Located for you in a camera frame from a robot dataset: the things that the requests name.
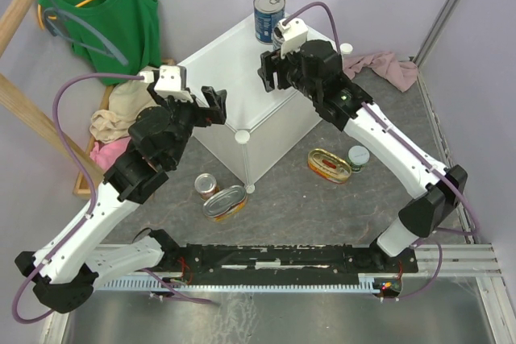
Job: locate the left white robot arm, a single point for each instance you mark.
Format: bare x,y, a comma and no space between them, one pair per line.
66,272

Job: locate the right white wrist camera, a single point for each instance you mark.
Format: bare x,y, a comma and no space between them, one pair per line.
295,33

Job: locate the white lid green jar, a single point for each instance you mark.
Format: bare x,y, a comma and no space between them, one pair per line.
358,157

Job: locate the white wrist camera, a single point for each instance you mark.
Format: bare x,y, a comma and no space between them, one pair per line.
295,33
167,81

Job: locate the red oval sardine tin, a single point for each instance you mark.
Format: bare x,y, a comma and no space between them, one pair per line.
329,166

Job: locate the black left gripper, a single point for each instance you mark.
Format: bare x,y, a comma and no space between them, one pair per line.
216,100

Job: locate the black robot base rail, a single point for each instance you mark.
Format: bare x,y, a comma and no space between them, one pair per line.
283,265

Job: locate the pink crumpled cloth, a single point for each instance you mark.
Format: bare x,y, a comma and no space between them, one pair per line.
104,155

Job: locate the blue white label can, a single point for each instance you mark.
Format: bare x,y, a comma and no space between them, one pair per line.
277,37

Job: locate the small pink label can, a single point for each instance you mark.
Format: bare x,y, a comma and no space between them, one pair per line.
206,186

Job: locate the wooden rack pole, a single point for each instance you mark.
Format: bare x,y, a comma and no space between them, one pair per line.
11,20

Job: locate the wooden diagonal beam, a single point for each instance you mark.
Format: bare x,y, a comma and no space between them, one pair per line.
29,113

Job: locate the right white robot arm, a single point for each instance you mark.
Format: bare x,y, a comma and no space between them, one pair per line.
436,189

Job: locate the tall blue label can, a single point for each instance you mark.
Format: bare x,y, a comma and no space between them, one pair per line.
267,13

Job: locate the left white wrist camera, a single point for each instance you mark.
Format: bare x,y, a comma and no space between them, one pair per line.
167,81

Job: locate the green tank top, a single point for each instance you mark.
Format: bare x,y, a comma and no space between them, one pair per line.
132,26

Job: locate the silver oval fish tin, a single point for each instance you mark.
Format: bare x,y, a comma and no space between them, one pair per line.
225,203

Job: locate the white slotted cable duct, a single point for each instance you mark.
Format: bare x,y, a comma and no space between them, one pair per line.
146,283

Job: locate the white cube cabinet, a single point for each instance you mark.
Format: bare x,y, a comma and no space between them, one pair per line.
261,127

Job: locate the beige crumpled cloth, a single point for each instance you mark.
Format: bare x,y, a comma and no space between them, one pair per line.
125,102

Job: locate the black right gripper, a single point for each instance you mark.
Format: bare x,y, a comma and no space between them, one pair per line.
267,71

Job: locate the mauve crumpled cloth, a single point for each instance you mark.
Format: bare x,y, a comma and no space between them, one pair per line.
400,74

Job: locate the wooden tray frame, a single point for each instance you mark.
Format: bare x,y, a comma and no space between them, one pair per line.
109,124

